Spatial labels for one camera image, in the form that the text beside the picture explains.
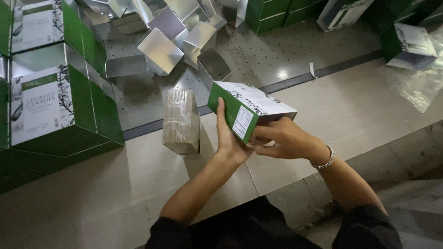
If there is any person's left hand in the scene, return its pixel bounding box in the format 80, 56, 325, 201
216, 97, 255, 165

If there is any green carton with white face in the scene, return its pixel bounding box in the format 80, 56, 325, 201
380, 22, 439, 72

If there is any person's right hand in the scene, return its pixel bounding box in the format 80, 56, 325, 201
248, 116, 330, 170

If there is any open green printed carton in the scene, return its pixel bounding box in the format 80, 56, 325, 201
0, 43, 125, 194
0, 0, 106, 77

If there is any silver chain bracelet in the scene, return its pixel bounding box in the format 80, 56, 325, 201
309, 145, 336, 170

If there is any brown wrapped cookie packet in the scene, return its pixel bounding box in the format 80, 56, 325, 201
162, 89, 201, 155

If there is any person's black clothing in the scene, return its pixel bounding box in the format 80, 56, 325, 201
145, 195, 404, 249

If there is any clear plastic sheet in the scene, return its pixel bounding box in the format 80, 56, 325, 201
388, 21, 443, 115

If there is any green white cookie box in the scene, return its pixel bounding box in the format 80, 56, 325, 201
207, 81, 298, 145

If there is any stack of flat green cartons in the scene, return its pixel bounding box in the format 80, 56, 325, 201
245, 0, 327, 35

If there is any pile of open silver cartons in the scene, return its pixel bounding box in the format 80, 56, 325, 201
79, 0, 249, 88

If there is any tilted white green carton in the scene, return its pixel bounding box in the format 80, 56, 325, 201
316, 0, 375, 33

